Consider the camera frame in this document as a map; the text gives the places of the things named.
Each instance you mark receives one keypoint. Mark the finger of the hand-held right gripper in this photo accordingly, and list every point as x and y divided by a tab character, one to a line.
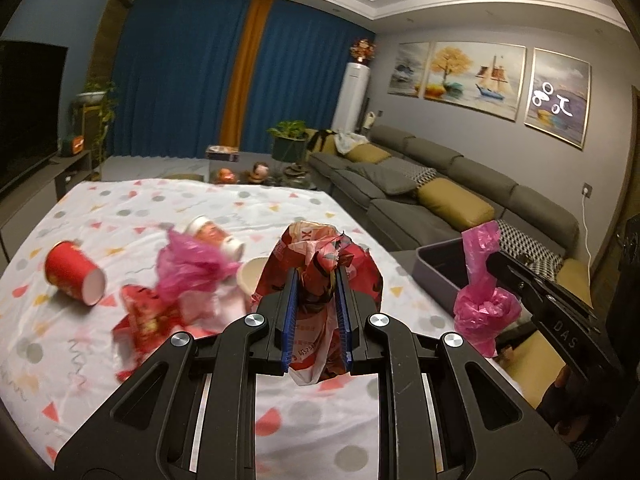
525	280

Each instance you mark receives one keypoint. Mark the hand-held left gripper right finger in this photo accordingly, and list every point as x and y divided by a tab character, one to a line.
345	325

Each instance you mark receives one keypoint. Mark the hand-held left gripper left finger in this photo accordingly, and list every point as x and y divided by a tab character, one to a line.
290	320

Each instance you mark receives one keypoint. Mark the pink plastic bag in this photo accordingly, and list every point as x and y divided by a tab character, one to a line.
185	265
480	310

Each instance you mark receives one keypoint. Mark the beige paper cup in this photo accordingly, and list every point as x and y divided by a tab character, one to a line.
247	280

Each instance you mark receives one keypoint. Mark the red printed plastic bag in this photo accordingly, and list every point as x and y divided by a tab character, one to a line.
310	245

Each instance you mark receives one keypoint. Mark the grey plastic bin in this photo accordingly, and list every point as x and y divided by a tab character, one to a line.
435	275

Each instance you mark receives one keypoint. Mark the red gold printed paper cup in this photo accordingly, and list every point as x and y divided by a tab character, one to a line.
210	232

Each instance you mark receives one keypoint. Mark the red shiny wrapper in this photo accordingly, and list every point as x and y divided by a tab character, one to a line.
150	315

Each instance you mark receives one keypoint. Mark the plain red paper cup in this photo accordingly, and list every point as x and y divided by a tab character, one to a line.
65	265

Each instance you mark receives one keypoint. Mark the black white patterned pillow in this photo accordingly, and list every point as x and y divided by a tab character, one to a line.
530	245
422	175

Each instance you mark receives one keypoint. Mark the large yellow seat cushion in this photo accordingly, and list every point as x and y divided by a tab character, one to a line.
575	280

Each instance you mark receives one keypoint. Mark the yellow pillow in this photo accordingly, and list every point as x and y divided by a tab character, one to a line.
367	153
455	202

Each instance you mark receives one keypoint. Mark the patterned white tablecloth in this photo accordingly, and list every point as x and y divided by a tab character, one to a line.
300	210

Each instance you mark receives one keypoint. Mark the grey sectional sofa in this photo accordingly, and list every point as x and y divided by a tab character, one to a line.
450	160

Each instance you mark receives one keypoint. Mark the grey pillow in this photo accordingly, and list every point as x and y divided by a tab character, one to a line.
387	180

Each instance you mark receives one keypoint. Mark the orange toy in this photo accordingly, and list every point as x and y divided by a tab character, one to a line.
225	176

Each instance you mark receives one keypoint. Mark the green plant in dark pot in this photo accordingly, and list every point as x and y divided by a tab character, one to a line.
289	147

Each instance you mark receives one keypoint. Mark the printed flat box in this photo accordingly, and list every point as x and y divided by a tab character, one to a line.
222	152

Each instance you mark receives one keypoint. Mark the white cloth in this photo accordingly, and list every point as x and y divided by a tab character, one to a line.
349	141

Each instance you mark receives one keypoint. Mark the tall framed painting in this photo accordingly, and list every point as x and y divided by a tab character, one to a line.
557	97

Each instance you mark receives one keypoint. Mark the white plastic jug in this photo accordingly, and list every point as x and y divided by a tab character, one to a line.
369	120

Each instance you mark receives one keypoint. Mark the wide sailboat painting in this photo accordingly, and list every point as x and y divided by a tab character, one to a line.
475	77

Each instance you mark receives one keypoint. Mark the white standing air conditioner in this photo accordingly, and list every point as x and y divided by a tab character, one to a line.
351	97

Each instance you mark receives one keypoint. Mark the small landscape painting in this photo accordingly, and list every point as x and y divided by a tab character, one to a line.
409	69

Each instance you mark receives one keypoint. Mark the blue curtain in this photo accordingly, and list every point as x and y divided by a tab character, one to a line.
170	70
305	70

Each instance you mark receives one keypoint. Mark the orange curtain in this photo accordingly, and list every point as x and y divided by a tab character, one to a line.
245	70

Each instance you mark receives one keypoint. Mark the artificial flower bouquet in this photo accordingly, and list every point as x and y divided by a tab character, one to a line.
362	50

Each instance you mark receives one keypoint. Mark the grey television cabinet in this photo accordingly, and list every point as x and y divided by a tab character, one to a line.
45	190

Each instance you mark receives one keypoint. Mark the orange lit speaker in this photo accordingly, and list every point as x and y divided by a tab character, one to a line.
72	145

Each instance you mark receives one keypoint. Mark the trailing plant on stand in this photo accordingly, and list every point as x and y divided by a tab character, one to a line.
97	105

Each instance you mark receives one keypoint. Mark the black television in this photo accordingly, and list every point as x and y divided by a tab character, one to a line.
30	115

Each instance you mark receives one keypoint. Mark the wall socket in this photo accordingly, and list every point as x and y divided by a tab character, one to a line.
586	190

